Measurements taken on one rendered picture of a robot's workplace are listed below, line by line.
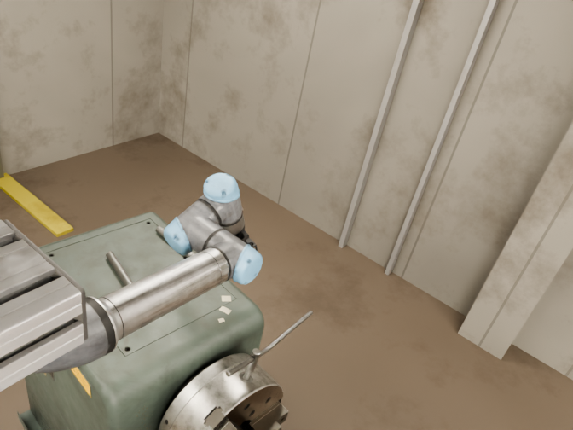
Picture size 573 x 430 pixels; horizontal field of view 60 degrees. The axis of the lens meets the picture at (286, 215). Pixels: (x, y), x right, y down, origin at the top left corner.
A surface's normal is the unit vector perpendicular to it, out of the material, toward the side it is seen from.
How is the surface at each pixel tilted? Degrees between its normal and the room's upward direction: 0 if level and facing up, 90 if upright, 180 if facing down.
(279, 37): 90
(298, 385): 0
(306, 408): 0
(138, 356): 0
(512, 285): 90
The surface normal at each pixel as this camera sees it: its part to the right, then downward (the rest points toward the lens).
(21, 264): 0.18, -0.81
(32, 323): 0.77, 0.47
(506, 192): -0.61, 0.34
